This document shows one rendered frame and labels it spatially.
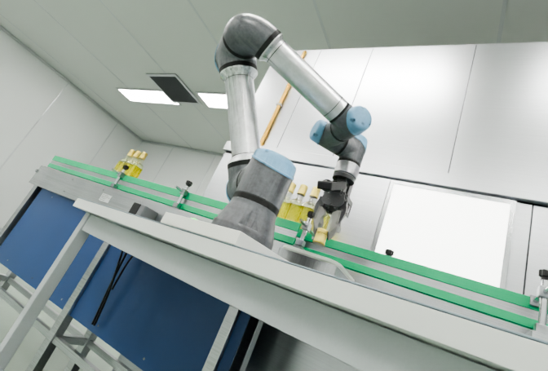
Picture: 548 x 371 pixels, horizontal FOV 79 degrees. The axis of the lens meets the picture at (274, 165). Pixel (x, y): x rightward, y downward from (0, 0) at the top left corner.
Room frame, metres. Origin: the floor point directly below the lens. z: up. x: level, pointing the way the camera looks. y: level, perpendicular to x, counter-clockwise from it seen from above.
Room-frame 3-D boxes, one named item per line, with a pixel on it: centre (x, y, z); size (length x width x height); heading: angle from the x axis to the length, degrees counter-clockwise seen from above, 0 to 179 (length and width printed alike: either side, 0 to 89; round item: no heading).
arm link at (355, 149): (0.97, -0.22, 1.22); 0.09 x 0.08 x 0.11; 104
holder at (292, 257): (1.00, -0.25, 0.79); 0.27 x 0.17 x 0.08; 146
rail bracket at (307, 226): (1.12, -0.20, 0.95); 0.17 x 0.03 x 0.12; 146
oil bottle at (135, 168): (1.90, 0.72, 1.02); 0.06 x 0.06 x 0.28; 56
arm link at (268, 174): (0.78, 0.00, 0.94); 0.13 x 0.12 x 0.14; 14
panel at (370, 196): (1.26, -0.46, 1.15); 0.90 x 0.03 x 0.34; 56
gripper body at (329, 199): (0.97, -0.23, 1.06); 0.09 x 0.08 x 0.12; 144
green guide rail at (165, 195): (1.63, 0.55, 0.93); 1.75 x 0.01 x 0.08; 56
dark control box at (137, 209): (1.47, 0.43, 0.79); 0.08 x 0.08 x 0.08; 56
